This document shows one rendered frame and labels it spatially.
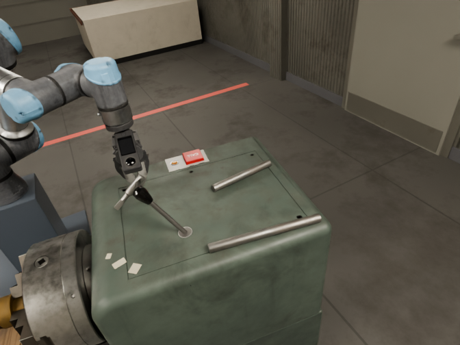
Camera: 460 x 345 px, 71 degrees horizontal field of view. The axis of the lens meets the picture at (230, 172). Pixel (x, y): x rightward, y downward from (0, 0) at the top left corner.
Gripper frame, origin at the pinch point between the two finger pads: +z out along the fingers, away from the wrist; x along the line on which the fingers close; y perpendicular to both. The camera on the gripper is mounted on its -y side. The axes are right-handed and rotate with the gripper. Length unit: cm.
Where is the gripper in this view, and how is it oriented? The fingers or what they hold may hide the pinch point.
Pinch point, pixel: (139, 185)
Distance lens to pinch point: 96.9
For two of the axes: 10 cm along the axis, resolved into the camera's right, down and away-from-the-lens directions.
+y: -3.3, -5.4, 7.7
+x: -9.4, 2.7, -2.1
